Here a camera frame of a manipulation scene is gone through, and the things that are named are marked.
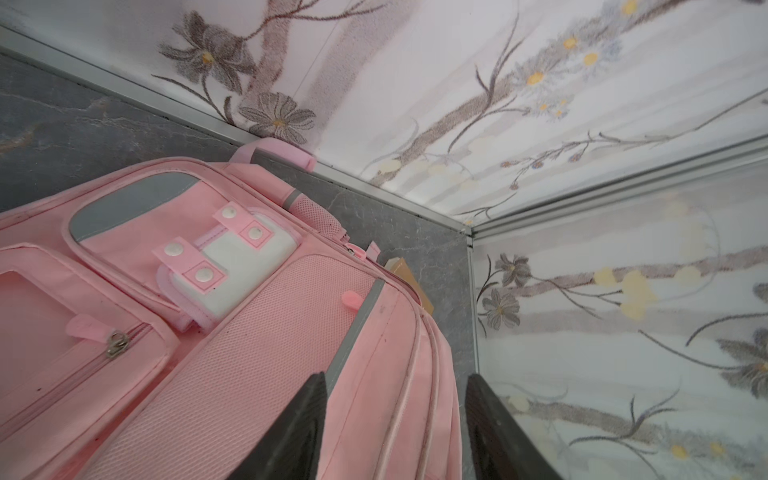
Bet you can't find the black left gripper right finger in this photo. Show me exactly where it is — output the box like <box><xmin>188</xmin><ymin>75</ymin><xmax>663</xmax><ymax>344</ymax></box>
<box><xmin>465</xmin><ymin>373</ymin><xmax>561</xmax><ymax>480</ymax></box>

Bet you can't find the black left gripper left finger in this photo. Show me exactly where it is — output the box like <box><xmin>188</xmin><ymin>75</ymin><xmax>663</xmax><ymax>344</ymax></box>
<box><xmin>228</xmin><ymin>372</ymin><xmax>328</xmax><ymax>480</ymax></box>

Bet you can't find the pink student backpack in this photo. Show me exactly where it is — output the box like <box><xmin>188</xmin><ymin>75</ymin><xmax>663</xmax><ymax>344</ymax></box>
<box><xmin>1</xmin><ymin>140</ymin><xmax>462</xmax><ymax>479</ymax></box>

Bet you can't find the brown and black book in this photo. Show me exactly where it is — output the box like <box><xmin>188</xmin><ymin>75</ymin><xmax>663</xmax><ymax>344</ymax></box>
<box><xmin>385</xmin><ymin>257</ymin><xmax>434</xmax><ymax>315</ymax></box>

